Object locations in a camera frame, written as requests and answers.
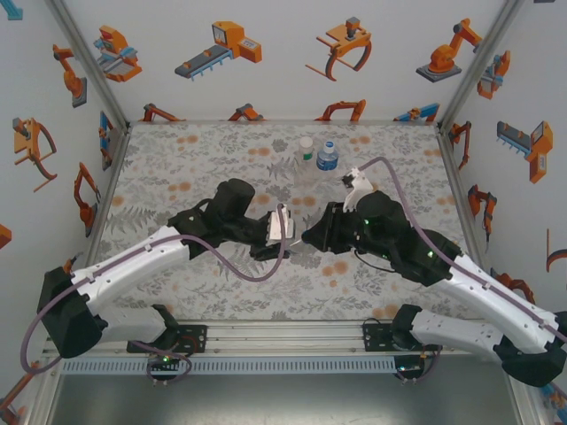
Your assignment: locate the grey metal sheet panel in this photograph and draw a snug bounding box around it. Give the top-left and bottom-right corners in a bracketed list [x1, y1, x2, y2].
[46, 374, 528, 425]

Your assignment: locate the clear bottle blue label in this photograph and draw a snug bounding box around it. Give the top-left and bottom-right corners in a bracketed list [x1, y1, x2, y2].
[315, 140, 341, 186]

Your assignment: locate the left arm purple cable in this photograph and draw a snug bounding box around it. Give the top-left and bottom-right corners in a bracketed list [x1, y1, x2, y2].
[20, 202, 288, 387]

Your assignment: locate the thin aluminium rail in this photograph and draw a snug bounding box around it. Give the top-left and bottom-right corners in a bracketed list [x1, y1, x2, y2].
[128, 118, 440, 127]

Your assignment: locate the clear bottle green label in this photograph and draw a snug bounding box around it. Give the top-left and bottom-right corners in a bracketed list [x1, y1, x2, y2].
[292, 135, 321, 188]

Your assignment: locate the slotted grey cable tray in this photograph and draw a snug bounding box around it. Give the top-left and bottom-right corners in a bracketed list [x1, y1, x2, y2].
[60, 357, 426, 375]

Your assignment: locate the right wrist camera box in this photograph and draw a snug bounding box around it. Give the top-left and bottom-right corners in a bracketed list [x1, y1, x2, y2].
[339, 166, 373, 211]

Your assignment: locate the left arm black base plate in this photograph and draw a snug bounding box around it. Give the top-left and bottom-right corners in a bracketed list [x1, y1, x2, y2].
[127, 324, 209, 354]

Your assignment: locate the floral table cloth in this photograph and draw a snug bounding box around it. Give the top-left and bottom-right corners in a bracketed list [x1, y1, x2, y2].
[77, 122, 488, 322]

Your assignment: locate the aluminium frame leg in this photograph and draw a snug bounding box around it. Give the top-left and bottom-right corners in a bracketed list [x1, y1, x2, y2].
[24, 358, 64, 425]
[509, 384, 549, 425]

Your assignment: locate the aluminium frame rail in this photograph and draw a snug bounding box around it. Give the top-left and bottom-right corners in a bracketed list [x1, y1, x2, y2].
[42, 319, 527, 359]

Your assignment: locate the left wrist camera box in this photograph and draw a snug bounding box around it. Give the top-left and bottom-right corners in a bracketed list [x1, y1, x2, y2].
[265, 203, 297, 244]

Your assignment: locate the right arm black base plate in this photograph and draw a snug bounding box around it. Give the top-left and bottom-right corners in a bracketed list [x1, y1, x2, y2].
[361, 321, 447, 354]

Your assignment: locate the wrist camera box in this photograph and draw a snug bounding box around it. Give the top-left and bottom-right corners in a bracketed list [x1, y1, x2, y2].
[339, 166, 373, 211]
[265, 203, 297, 244]

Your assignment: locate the aluminium side rail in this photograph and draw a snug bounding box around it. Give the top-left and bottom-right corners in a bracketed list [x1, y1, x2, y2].
[436, 123, 500, 322]
[66, 123, 133, 322]

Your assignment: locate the aluminium frame post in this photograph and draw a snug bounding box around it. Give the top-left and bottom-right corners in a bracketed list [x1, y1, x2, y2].
[437, 0, 529, 132]
[43, 0, 133, 130]

